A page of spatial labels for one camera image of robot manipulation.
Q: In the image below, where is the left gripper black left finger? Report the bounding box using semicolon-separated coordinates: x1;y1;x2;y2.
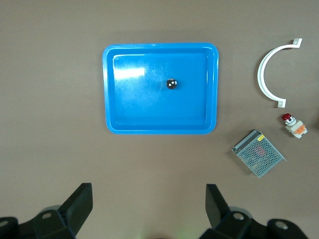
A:
22;183;94;239

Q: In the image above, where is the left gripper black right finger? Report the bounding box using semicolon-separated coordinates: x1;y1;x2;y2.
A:
199;184;275;239

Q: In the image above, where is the small black knob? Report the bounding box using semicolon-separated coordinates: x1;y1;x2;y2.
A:
165;78;178;91

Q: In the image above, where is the metal mesh power supply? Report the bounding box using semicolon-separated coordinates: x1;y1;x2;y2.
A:
231;129;288;179

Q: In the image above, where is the brown table mat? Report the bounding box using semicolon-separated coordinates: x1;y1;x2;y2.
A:
0;0;319;239

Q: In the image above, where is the blue plastic tray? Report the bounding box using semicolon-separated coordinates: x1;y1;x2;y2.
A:
102;42;220;135

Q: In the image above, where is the large white curved clamp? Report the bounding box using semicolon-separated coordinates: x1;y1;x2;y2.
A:
257;38;303;109

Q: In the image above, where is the red push button switch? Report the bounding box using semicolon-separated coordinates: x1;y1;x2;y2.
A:
281;113;309;139

